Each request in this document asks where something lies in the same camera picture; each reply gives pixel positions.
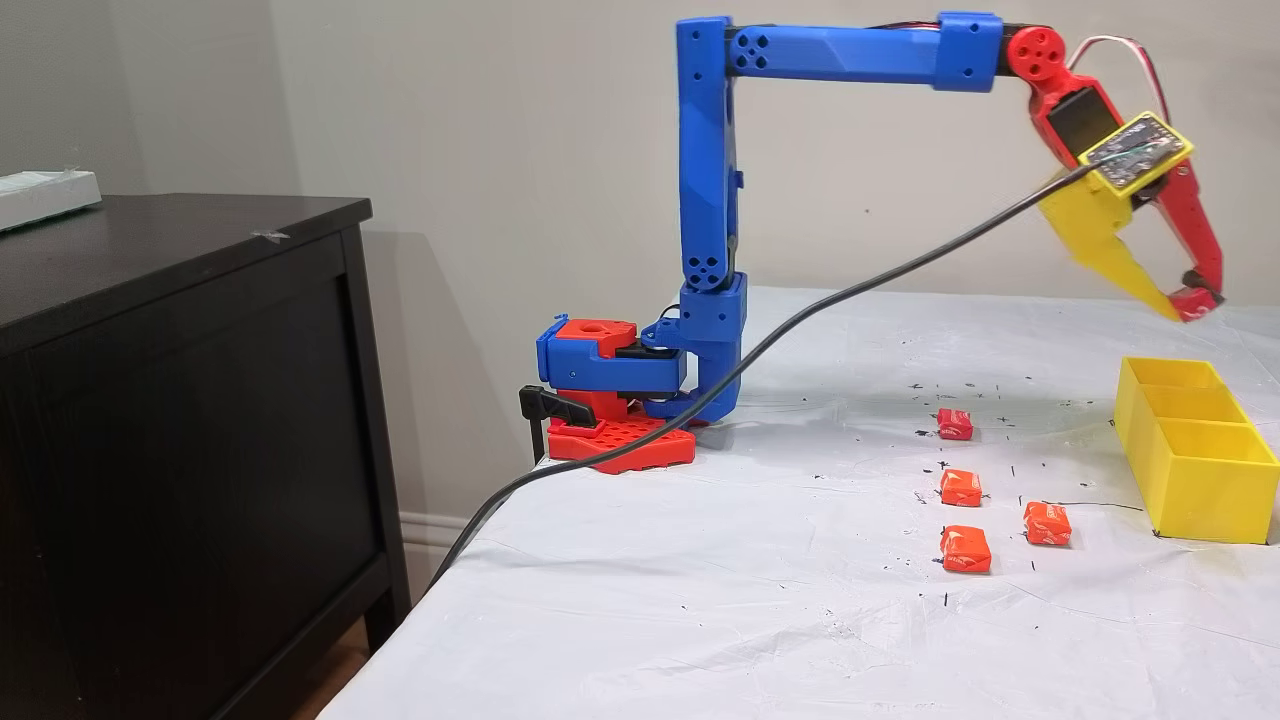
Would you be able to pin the red candy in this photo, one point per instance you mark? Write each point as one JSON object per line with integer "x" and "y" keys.
{"x": 1195, "y": 307}
{"x": 955, "y": 425}

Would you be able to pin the orange candy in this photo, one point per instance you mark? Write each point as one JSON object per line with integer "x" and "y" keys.
{"x": 965, "y": 550}
{"x": 960, "y": 488}
{"x": 1047, "y": 524}

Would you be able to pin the yellow three-compartment box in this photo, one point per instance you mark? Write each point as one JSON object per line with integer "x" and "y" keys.
{"x": 1210, "y": 480}

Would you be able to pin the flat white box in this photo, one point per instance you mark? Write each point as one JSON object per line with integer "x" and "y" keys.
{"x": 45, "y": 198}

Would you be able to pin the white plastic table cover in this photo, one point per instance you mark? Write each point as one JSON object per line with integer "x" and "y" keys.
{"x": 700, "y": 600}

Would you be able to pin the black table clamp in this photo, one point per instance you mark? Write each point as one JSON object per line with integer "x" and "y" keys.
{"x": 555, "y": 405}

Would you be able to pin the small grey tape piece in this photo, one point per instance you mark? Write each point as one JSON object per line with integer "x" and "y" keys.
{"x": 270, "y": 236}

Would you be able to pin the dark wooden cabinet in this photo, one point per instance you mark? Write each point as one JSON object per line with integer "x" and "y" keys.
{"x": 200, "y": 450}

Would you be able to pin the camera board on yellow mount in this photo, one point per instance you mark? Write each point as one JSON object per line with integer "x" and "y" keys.
{"x": 1140, "y": 150}

